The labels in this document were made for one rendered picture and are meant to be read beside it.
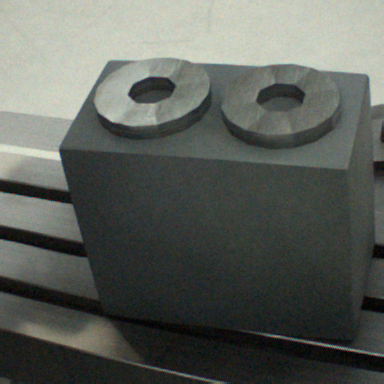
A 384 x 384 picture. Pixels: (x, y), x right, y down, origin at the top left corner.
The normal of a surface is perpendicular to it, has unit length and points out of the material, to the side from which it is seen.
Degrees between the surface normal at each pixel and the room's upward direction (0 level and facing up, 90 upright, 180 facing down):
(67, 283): 0
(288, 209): 90
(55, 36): 0
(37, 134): 0
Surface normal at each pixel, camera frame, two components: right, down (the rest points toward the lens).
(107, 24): -0.13, -0.74
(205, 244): -0.26, 0.66
